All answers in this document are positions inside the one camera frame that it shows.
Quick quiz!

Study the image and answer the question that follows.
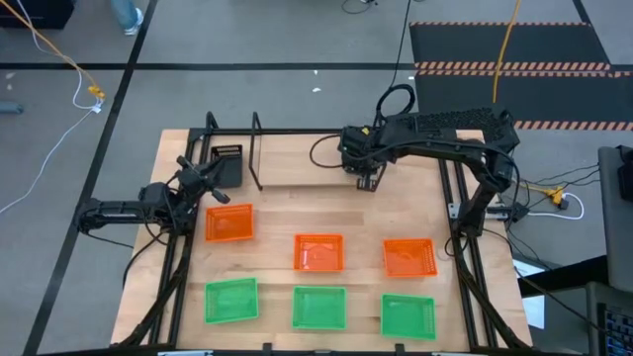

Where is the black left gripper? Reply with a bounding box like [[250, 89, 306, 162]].
[[175, 155, 232, 206]]

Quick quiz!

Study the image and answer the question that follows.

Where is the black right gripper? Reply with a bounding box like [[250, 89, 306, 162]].
[[339, 125, 389, 194]]

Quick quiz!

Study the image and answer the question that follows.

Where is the black plastic basket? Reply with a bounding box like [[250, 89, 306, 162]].
[[211, 143, 244, 190]]

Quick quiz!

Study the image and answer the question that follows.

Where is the orange plastic basket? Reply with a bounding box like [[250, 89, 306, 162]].
[[204, 202, 256, 244], [382, 237, 440, 279], [292, 232, 346, 274]]

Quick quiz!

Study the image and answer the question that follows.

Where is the green plastic basket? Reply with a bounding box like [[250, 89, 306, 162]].
[[379, 292, 438, 342], [203, 276, 261, 326], [290, 284, 349, 331]]

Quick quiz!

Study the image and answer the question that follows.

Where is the yellow power plug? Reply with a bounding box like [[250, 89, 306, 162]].
[[518, 181, 568, 207]]

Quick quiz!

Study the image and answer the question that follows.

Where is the person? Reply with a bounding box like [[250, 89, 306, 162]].
[[109, 0, 146, 38]]

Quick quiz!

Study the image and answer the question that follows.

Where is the white paper sheet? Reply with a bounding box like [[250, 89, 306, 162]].
[[510, 257, 547, 330]]

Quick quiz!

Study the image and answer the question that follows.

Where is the black hazard-striped floor mat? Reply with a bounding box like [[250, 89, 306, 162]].
[[408, 20, 633, 133]]

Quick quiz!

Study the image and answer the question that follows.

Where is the black bar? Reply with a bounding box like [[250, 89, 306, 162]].
[[518, 253, 610, 299]]

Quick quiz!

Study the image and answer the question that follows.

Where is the grey cabinet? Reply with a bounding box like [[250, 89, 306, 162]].
[[596, 144, 633, 294]]

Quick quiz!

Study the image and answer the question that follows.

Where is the black case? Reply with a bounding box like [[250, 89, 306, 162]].
[[0, 0, 77, 31]]

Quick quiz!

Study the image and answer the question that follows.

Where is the black device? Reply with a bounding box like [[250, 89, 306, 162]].
[[616, 144, 633, 204]]

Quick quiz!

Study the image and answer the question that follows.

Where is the keyboard with lit keys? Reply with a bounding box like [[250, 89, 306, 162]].
[[586, 281, 633, 356]]

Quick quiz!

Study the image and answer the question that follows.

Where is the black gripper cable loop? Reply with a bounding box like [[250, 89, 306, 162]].
[[309, 133, 348, 171]]

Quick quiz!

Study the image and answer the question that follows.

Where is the silver mounting bracket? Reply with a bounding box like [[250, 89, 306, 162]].
[[446, 202, 511, 222]]

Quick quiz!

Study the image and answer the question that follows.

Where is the long thin cable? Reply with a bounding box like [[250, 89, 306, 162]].
[[374, 0, 418, 128]]

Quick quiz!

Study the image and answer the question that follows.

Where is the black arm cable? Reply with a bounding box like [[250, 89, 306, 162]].
[[120, 216, 172, 291]]

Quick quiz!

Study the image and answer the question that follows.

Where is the long white cable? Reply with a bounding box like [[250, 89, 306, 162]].
[[0, 0, 106, 217]]

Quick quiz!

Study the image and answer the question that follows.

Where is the yellow cable with plug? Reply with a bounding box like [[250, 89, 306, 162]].
[[0, 0, 107, 101]]

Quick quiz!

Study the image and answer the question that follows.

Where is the black coiled floor cable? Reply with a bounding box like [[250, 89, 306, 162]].
[[340, 0, 380, 16]]

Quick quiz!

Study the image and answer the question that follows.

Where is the short white cable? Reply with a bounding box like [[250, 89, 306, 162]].
[[525, 191, 587, 222]]

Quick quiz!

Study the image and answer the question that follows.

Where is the yellow hanging cable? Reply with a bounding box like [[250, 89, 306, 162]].
[[492, 0, 523, 105]]

